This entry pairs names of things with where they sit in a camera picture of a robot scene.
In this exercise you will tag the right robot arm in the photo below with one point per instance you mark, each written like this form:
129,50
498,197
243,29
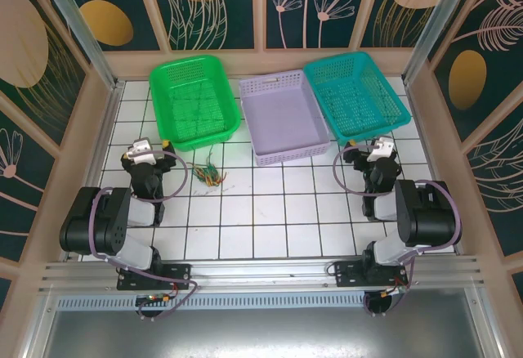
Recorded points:
429,215

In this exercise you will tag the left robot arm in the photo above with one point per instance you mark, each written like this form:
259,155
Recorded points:
81,219

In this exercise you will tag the teal plastic basket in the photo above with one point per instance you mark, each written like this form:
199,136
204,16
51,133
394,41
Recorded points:
355,100

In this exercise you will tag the green plastic basket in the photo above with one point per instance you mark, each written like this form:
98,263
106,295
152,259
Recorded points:
163,88

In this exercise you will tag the lilac plastic basket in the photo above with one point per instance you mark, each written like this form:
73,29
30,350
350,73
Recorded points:
282,113

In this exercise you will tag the grey metal shelf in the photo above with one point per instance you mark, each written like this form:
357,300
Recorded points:
261,333

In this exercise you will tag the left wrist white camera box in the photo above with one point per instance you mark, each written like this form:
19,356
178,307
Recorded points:
141,153

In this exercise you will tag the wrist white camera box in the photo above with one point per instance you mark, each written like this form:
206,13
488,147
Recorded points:
141,153
380,151

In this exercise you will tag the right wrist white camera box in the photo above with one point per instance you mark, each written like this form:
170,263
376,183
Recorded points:
380,151

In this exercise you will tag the aluminium table edge rail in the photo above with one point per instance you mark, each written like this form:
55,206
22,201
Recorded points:
102,141
420,129

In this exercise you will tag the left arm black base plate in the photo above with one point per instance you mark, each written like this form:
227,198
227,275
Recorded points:
175,276

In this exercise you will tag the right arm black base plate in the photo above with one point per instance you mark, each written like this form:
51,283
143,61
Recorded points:
347,276

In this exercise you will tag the aluminium corner post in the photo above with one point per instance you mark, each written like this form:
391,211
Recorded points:
80,27
435,27

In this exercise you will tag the aluminium mounting rail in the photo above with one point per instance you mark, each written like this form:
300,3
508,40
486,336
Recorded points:
261,274

